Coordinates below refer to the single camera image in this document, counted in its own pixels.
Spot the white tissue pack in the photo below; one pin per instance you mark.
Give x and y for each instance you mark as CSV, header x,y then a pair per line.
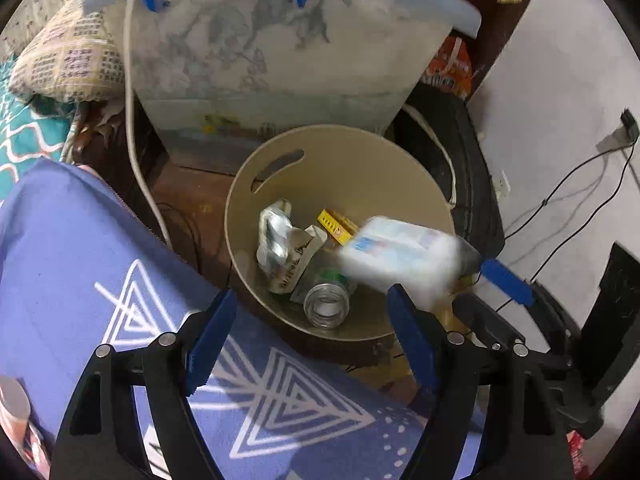
x,y
426,262

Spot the orange snack bag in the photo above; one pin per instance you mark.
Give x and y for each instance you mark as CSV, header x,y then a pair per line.
x,y
450,71

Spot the beige round trash bin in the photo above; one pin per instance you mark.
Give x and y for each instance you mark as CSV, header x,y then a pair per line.
x,y
336,178

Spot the yellow brown cardboard box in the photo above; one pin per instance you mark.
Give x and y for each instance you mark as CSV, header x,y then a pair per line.
x,y
340,228

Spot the clear storage box blue handle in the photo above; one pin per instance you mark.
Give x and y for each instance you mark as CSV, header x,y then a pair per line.
x,y
237,72

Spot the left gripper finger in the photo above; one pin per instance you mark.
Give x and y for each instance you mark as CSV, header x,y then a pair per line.
x,y
525,294
489,327

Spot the clear plastic bottle green label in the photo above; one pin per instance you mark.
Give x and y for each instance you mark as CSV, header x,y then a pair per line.
x,y
325,296

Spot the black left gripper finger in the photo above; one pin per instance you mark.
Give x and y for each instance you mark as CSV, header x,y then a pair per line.
x,y
491,408
101,436

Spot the teal patterned quilt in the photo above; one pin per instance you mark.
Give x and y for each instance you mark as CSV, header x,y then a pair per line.
x,y
30,130

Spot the cream grid pattern pillow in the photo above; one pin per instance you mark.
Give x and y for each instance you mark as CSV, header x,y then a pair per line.
x,y
73,59

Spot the blue patterned bed sheet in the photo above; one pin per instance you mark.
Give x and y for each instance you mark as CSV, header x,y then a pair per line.
x,y
78,270

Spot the cream printed snack bag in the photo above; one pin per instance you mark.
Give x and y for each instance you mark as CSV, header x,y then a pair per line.
x,y
284,251

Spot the white wall socket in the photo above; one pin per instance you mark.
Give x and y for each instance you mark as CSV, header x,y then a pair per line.
x,y
624,136

